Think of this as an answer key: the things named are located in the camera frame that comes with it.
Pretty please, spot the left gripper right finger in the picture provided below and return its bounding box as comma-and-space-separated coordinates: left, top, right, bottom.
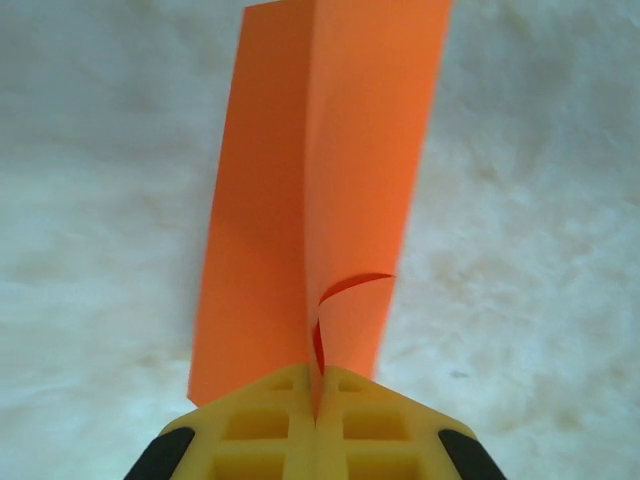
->
315, 366, 506, 480

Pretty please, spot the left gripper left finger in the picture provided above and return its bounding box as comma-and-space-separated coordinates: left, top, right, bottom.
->
127, 363, 318, 480

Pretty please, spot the orange square paper sheet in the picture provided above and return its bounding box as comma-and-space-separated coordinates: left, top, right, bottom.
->
187, 0, 456, 417

